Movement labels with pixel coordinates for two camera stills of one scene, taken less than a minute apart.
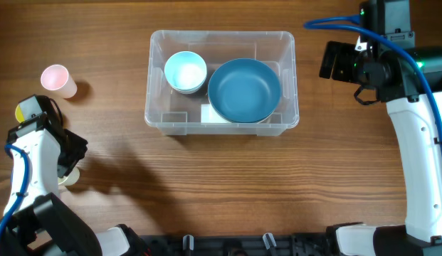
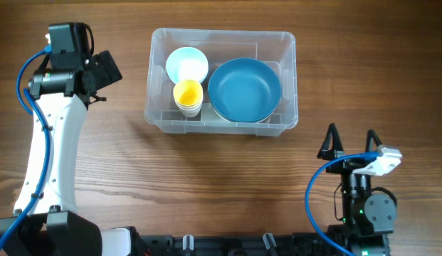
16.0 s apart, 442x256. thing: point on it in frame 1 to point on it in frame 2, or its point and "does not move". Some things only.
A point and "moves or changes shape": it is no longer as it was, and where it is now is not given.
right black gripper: (339, 68) to (336, 148)
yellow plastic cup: (19, 114) to (188, 96)
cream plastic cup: (70, 179) moves or changes shape
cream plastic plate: (252, 122) does not move
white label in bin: (208, 115) does not move
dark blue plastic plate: (243, 90) does not move
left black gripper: (80, 143) to (108, 72)
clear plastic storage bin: (222, 82) does not move
